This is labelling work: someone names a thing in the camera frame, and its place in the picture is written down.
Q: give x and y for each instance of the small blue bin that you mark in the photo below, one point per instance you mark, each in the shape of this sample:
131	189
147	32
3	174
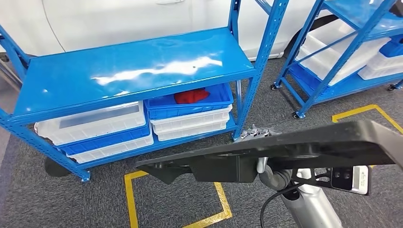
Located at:
393	48

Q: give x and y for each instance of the large translucent white bin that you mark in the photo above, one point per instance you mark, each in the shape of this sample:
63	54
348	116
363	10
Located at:
94	126

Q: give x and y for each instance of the blue metal shelf rack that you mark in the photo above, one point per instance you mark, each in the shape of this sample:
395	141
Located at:
126	72

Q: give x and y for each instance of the red cloth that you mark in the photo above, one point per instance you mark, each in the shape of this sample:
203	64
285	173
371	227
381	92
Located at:
192	96

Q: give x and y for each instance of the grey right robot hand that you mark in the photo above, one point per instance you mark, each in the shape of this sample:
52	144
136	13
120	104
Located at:
267	179

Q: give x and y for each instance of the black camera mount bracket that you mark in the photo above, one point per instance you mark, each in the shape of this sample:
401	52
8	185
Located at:
326	185

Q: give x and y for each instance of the blue shelf rack with castors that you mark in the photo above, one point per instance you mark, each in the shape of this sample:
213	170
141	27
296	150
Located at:
355	15

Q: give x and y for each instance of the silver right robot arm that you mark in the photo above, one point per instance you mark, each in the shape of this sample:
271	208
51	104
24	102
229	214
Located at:
311	207

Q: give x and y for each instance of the long black plastic car part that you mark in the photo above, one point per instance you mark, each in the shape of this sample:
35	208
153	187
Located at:
330	141

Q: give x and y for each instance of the white car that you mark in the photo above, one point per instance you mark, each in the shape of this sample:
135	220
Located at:
110	22

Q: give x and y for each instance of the large white storage bin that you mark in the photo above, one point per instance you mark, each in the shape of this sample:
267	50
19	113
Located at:
327	53

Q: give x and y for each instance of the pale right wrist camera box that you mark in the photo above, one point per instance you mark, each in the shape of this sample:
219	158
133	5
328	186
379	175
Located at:
359	179

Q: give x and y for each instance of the blue plastic bin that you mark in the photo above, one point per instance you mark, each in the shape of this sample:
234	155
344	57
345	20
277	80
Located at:
110	140

